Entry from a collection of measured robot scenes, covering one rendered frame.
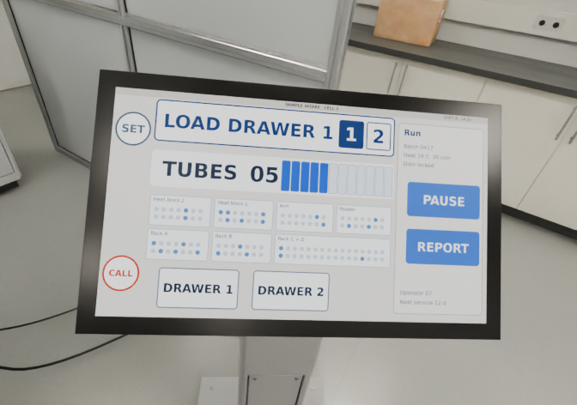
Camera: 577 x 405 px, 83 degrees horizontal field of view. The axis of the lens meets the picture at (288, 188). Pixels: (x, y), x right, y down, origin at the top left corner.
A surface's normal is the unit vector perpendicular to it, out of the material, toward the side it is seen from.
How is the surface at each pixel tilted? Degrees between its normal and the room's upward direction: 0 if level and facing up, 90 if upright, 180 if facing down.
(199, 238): 50
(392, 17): 90
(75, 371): 0
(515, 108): 90
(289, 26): 90
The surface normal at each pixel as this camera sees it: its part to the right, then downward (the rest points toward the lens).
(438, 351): 0.11, -0.80
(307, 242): 0.10, -0.07
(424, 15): -0.45, 0.47
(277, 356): 0.04, 0.59
